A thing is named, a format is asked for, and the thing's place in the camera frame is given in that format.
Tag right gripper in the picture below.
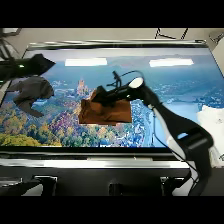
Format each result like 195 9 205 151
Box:
95 85 119 108

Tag brown pants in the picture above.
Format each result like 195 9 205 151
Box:
77 87 133 127

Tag dark grey garment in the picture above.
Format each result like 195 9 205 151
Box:
5 75 55 118

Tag white garment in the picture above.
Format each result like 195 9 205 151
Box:
196 104 224 169

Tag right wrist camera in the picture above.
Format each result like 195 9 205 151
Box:
106 70 123 90

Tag black cable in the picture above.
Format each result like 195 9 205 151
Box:
114 69 145 83

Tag silver frame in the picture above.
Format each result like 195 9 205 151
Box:
0 39 224 198

